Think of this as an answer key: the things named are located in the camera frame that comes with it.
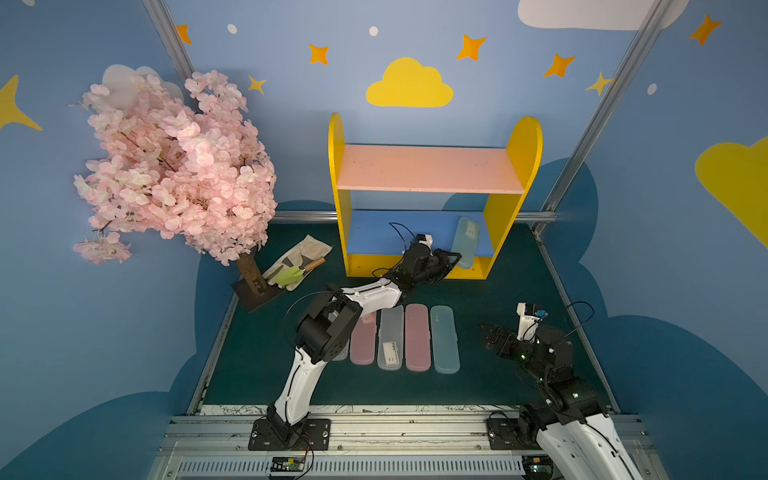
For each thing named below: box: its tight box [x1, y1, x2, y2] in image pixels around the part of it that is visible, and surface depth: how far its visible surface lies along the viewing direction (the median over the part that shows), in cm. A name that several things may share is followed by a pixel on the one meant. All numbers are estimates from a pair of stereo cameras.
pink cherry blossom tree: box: [69, 71, 278, 294], surface depth 59 cm
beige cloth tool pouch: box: [262, 234, 333, 285], surface depth 113 cm
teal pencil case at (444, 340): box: [430, 305, 460, 374], surface depth 93 cm
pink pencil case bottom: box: [404, 304, 431, 372], surface depth 93 cm
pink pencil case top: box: [350, 311, 377, 365], surface depth 91 cm
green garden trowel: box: [276, 257, 326, 286], surface depth 109 cm
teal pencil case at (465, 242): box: [452, 216, 479, 269], surface depth 98 cm
